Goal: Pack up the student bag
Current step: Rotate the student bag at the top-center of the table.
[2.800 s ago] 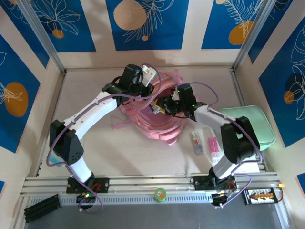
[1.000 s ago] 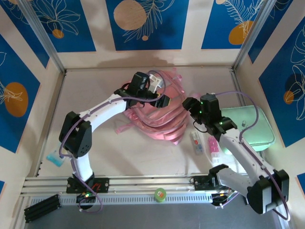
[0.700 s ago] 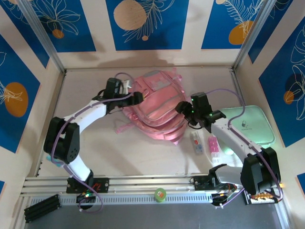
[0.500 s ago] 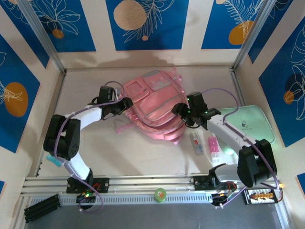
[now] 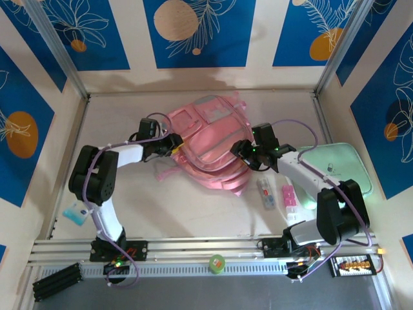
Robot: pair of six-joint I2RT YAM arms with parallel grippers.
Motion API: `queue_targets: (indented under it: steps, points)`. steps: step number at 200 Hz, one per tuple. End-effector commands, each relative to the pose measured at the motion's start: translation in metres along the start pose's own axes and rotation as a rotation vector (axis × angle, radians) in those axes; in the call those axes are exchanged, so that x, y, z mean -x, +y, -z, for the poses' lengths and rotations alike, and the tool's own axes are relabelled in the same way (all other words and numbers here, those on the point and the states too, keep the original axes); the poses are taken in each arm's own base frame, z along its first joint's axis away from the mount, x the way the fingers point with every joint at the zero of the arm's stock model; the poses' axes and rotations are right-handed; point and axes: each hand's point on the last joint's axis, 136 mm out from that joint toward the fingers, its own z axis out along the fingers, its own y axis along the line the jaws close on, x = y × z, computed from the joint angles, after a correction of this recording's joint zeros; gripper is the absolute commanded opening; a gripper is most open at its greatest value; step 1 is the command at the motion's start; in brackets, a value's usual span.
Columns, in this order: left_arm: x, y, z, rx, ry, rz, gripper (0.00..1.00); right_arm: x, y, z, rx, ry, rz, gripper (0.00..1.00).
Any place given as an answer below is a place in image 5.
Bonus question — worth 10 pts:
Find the pink backpack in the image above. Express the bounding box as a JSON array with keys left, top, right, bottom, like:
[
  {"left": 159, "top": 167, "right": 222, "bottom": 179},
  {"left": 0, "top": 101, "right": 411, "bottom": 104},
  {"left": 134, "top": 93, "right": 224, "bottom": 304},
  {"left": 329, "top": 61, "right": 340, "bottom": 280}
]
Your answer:
[{"left": 156, "top": 92, "right": 254, "bottom": 198}]

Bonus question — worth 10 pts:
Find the clear plastic small case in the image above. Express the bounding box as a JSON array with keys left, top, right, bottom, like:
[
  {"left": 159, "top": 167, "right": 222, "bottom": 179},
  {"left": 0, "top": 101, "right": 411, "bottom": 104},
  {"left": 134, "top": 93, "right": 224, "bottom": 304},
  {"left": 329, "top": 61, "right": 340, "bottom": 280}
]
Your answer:
[{"left": 257, "top": 176, "right": 277, "bottom": 211}]

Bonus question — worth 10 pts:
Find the light blue tissue pack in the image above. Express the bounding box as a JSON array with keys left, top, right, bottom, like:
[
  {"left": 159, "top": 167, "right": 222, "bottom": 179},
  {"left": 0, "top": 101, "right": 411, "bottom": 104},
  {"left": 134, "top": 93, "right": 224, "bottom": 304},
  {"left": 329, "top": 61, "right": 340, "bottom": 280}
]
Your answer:
[{"left": 63, "top": 201, "right": 90, "bottom": 227}]

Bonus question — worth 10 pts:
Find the pink white pill box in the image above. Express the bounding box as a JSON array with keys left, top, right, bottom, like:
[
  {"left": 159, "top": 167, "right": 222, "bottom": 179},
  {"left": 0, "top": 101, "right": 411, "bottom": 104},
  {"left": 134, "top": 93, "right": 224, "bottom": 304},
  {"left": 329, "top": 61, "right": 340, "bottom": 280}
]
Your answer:
[{"left": 281, "top": 183, "right": 303, "bottom": 224}]

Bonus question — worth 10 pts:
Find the mint green zip case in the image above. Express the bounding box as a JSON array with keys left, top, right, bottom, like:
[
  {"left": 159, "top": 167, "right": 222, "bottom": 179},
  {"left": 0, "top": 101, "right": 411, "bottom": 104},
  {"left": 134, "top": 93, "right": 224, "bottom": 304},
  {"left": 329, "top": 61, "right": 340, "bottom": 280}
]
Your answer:
[{"left": 292, "top": 142, "right": 375, "bottom": 211}]

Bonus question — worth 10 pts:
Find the green tape roll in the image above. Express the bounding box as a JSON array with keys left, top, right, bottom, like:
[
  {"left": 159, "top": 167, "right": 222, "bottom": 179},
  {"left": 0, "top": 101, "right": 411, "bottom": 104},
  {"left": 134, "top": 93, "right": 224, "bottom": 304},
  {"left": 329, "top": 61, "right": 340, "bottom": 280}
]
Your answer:
[{"left": 208, "top": 254, "right": 226, "bottom": 275}]

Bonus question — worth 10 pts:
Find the black power distribution board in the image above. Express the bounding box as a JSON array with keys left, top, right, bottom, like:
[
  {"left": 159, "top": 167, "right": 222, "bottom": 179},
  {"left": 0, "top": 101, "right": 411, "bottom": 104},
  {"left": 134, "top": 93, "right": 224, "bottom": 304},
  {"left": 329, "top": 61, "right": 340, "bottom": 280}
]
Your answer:
[{"left": 328, "top": 254, "right": 375, "bottom": 278}]

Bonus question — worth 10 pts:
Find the black extrusion block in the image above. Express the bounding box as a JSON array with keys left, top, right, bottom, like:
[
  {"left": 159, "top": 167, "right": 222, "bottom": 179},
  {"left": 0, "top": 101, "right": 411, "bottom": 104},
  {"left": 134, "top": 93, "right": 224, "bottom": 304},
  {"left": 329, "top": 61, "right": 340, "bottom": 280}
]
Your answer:
[{"left": 32, "top": 262, "right": 82, "bottom": 303}]

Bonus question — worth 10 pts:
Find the aluminium mounting rail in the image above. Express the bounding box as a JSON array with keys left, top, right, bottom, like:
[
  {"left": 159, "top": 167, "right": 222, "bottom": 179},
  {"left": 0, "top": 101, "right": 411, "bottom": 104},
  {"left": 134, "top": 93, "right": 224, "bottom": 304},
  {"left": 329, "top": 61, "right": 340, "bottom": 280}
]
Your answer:
[{"left": 28, "top": 231, "right": 381, "bottom": 267}]

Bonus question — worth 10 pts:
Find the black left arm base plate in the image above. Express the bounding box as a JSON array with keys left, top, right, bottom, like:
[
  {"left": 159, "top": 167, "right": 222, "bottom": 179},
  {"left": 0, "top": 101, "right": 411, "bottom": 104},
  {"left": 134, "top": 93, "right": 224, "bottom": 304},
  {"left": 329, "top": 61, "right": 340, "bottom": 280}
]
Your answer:
[{"left": 89, "top": 240, "right": 149, "bottom": 262}]

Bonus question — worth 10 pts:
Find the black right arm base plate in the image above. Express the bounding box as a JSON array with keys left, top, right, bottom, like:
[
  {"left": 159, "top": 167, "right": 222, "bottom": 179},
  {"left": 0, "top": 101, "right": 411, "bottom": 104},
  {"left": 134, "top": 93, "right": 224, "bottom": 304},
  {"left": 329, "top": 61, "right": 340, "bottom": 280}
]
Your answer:
[{"left": 257, "top": 238, "right": 323, "bottom": 259}]

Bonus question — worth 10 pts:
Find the aluminium corner post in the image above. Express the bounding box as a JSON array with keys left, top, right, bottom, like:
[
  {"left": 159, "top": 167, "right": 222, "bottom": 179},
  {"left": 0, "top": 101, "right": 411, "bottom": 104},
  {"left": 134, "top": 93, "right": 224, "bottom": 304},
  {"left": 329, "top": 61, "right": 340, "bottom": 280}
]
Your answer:
[
  {"left": 22, "top": 0, "right": 90, "bottom": 100},
  {"left": 313, "top": 0, "right": 380, "bottom": 98}
]

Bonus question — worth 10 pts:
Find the grey slotted cable duct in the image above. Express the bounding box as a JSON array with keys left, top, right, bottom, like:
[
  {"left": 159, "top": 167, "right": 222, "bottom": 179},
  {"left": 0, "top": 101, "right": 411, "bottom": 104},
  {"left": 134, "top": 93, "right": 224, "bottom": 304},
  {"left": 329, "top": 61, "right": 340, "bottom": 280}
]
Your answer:
[{"left": 38, "top": 261, "right": 336, "bottom": 278}]

